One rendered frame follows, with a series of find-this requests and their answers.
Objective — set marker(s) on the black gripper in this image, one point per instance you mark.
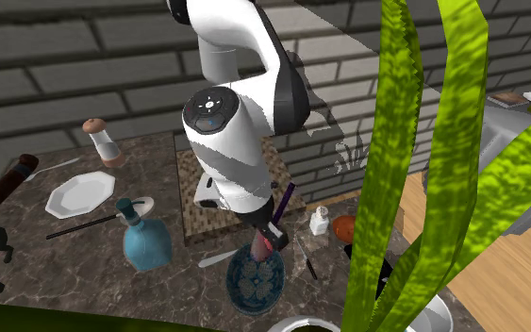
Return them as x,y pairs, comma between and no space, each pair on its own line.
262,246

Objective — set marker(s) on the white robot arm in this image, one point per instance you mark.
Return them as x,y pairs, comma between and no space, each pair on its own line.
228,142

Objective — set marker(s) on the blue patterned bowl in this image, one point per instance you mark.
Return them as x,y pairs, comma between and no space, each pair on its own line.
256,287

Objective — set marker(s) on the purple stick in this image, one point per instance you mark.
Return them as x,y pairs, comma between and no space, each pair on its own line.
284,202

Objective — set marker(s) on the white butter knife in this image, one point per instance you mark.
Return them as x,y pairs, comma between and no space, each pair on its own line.
214,260

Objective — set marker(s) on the white salt shaker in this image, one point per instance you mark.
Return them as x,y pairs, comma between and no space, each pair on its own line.
319,223

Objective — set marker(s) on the woven patterned robot stand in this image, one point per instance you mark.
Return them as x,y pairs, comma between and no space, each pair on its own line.
203,220

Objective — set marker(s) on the orange round fruit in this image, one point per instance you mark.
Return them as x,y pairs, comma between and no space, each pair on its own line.
344,228

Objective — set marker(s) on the blue soap dispenser bottle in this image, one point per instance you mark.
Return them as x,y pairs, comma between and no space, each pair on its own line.
147,243

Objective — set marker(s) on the small white dish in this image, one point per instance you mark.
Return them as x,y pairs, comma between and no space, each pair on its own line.
147,204

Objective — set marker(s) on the black flat object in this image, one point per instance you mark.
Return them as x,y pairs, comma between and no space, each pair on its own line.
384,276

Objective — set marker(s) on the green long-leaved plant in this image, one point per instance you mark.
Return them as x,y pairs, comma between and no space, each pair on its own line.
393,161

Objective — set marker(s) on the thin black stick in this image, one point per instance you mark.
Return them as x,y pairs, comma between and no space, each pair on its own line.
79,226

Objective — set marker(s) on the white mill with brown cap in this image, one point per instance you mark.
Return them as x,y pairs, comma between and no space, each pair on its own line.
106,147

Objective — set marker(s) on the white plant pot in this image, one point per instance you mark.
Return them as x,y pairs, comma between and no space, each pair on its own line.
435,317

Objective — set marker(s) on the white octagonal plate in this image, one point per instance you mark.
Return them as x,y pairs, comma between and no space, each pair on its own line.
81,193

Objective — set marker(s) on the white spoon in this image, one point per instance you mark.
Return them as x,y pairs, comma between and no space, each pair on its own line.
51,168

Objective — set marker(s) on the dark brown wooden rod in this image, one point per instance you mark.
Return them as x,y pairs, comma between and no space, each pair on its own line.
3,184

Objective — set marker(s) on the grey kitchen counter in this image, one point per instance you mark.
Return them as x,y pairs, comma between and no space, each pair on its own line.
504,133

